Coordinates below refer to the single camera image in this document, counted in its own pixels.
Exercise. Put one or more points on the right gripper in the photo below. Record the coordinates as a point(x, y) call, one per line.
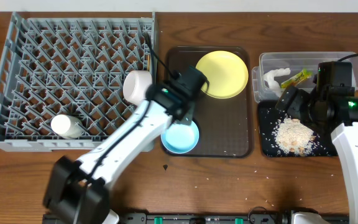
point(299, 98)

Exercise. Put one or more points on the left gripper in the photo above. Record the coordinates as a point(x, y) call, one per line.
point(188, 115)

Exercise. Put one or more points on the light blue bowl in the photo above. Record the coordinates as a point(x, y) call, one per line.
point(180, 138)

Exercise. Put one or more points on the green orange snack wrapper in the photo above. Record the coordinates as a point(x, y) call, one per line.
point(296, 79)

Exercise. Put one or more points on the rice food scraps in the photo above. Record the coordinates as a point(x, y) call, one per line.
point(292, 137)

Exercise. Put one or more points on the white small plate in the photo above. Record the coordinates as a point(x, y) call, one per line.
point(135, 86)

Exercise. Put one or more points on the yellow plate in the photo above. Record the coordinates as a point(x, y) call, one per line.
point(226, 72)

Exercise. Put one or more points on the white cup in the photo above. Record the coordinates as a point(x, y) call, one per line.
point(66, 126)

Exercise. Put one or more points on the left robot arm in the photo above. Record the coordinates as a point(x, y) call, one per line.
point(78, 191)

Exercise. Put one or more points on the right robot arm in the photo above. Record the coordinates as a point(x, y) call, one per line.
point(331, 109)

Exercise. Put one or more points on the grey dishwasher rack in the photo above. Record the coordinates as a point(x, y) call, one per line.
point(71, 66)

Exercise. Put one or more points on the black tray bin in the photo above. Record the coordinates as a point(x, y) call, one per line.
point(271, 119)

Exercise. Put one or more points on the clear plastic bin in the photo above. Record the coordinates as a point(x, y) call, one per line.
point(296, 62)

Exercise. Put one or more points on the dark brown serving tray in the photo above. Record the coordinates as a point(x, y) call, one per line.
point(226, 125)

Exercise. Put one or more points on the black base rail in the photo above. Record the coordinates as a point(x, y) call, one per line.
point(257, 215)

